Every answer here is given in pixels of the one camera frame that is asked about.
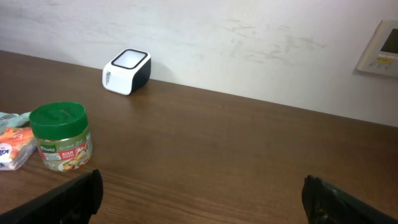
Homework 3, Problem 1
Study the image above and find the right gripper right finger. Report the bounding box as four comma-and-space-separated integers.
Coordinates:
302, 175, 397, 224

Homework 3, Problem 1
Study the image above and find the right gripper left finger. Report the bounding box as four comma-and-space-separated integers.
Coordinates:
1, 169, 103, 224

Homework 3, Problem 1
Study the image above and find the green lid seasoning jar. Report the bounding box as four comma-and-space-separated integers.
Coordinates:
29, 101, 93, 172

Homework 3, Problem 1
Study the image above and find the orange white small packet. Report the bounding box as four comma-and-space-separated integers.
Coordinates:
1, 128, 37, 170

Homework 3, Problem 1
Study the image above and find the teal snack pouch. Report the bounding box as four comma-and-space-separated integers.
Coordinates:
0, 112, 30, 134

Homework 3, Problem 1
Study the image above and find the white barcode scanner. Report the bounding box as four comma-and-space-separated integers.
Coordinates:
102, 49, 152, 95

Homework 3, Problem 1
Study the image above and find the beige wall control panel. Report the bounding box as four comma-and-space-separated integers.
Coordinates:
356, 20, 397, 77

